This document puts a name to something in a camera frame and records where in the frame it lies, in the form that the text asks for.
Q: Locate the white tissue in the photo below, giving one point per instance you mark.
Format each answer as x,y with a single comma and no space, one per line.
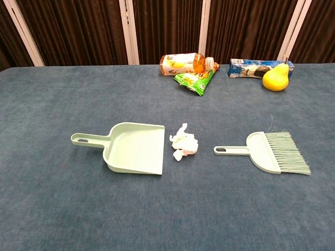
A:
183,142

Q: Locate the mint green plastic dustpan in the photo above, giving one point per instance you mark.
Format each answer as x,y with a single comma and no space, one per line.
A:
136,149

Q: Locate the mint green hand broom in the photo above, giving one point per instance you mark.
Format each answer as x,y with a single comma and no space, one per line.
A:
259,149

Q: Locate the green snack bag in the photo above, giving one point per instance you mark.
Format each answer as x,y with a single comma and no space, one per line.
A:
195,82

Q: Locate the blue cookie package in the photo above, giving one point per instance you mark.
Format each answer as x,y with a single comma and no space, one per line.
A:
243,68

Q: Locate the yellow pear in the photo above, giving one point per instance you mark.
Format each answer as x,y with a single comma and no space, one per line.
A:
274,81

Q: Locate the blue table cloth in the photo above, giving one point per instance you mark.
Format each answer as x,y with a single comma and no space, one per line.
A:
78,209

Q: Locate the white partition frame post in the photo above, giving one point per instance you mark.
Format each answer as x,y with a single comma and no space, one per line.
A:
133,39
28,34
293,31
205,26

